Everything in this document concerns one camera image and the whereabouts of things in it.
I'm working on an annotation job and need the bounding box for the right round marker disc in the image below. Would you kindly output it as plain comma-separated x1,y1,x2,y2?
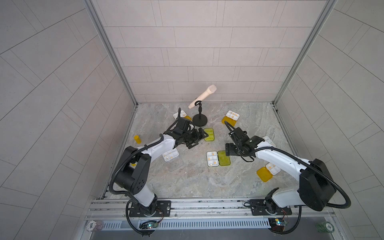
316,222,335,233

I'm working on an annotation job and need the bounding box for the green circuit board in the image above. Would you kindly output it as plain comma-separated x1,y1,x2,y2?
140,221,159,230
268,218,289,233

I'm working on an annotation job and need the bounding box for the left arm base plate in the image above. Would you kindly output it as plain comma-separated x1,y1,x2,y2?
129,201,172,218

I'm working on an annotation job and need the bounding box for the yellow pillbox far right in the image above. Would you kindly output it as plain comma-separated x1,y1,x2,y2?
222,111,240,127

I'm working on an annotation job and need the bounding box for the left round marker disc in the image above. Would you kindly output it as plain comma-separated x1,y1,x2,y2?
86,220,105,232

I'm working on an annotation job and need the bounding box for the right green circuit board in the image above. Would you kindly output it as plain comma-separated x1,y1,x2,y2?
268,218,289,233

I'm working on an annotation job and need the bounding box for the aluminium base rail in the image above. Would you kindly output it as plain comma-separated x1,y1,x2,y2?
85,194,335,221

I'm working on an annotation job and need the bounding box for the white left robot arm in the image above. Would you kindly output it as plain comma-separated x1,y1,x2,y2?
109,117,209,215

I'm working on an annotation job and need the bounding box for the black microphone stand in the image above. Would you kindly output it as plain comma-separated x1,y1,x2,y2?
192,101,208,127

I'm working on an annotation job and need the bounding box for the green pillbox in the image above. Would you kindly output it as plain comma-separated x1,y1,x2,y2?
261,136,276,148
206,151,231,167
204,128,215,142

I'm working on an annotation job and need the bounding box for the yellow pillbox left edge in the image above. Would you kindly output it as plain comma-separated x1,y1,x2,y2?
134,135,142,145

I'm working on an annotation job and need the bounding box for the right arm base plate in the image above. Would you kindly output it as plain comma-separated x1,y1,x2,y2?
244,199,292,216

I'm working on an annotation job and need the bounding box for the left green circuit board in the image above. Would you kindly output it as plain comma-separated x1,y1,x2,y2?
140,221,159,230

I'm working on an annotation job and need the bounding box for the beige microphone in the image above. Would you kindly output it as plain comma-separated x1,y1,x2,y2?
188,85,217,109

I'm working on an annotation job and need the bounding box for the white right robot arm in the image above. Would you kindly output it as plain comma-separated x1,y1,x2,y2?
225,123,352,214

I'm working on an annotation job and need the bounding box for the yellow pillbox front right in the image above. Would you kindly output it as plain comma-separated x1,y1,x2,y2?
257,163,281,183

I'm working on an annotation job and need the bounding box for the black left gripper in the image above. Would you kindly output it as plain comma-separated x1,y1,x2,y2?
179,127,208,149

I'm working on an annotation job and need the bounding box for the clear pillbox white tray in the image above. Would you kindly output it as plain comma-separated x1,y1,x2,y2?
162,148,185,172

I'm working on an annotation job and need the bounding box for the round marker disc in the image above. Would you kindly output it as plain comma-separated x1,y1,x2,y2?
316,222,335,233
86,220,105,232

